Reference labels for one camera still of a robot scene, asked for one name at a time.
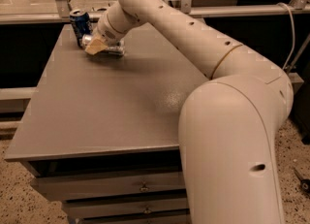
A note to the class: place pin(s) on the bottom grey drawer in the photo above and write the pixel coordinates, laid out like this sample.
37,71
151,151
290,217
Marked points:
153,218

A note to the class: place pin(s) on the top grey drawer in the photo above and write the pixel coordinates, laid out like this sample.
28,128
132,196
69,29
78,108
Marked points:
63,188

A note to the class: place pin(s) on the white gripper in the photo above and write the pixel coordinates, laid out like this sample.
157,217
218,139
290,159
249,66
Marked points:
106,32

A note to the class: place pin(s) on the silver redbull can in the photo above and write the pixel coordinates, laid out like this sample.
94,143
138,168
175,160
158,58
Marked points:
117,49

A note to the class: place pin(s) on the middle grey drawer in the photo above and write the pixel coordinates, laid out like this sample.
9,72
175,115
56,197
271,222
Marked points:
93,210

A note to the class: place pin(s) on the black tool on floor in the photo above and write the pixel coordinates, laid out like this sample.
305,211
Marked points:
304,182

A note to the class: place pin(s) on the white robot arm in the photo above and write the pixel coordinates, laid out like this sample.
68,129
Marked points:
227,125

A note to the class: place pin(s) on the grey drawer cabinet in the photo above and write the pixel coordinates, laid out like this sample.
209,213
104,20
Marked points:
106,115

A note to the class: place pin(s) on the grey drawer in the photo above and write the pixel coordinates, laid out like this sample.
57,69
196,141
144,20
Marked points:
153,218
93,210
63,188

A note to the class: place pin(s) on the blue pepsi can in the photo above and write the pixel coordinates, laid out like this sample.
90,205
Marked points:
81,24

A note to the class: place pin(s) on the metal railing frame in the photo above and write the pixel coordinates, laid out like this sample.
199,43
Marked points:
226,9

